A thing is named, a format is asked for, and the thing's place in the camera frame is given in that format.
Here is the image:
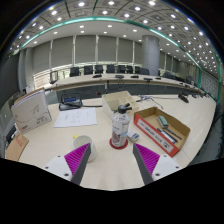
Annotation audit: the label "clear water bottle black cap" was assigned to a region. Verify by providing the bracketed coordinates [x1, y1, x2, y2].
[110, 105, 132, 149]

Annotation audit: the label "black table microphone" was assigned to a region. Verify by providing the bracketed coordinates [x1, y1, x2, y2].
[177, 93, 190, 104]

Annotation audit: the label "round ceiling lights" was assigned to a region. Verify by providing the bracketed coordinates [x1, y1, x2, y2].
[13, 0, 218, 78]

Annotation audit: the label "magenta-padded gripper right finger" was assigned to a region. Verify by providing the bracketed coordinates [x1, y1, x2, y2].
[131, 143, 184, 185]

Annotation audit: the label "brown paper envelope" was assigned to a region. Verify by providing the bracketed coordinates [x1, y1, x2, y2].
[4, 133, 30, 163]

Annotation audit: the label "large white cardboard box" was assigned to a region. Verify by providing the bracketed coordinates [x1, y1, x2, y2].
[10, 88, 53, 134]

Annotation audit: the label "white printed paper sheet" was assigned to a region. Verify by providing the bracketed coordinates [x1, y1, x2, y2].
[53, 107, 98, 129]

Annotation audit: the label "black desk phone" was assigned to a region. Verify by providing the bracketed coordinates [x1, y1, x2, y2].
[58, 94, 83, 112]

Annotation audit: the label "dark marker pens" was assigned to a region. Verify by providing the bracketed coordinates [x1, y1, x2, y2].
[156, 126, 184, 145]

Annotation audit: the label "beige divided organizer box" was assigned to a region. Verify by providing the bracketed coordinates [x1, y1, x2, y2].
[101, 90, 140, 121]

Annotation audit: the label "open cardboard box red side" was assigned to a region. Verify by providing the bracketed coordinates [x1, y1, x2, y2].
[133, 106, 192, 158]

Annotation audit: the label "white remote control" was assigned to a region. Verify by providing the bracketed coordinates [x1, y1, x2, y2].
[126, 129, 141, 144]

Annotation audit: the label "grey whiteboard eraser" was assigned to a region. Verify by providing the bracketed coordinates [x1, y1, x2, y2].
[157, 115, 170, 129]

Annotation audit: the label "flat round red coaster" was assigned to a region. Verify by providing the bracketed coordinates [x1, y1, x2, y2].
[109, 137, 129, 150]

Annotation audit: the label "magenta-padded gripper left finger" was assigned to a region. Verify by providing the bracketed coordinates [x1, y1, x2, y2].
[41, 142, 92, 186]

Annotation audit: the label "long curved conference desk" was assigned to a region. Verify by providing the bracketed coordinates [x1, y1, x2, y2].
[43, 73, 204, 101]

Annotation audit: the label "black power adapter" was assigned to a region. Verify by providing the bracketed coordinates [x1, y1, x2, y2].
[4, 123, 18, 146]

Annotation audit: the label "white mug yellow handle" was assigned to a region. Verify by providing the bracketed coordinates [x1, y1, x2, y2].
[72, 134, 98, 163]

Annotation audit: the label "row of black office chairs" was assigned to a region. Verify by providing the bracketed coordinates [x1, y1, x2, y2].
[69, 64, 151, 78]

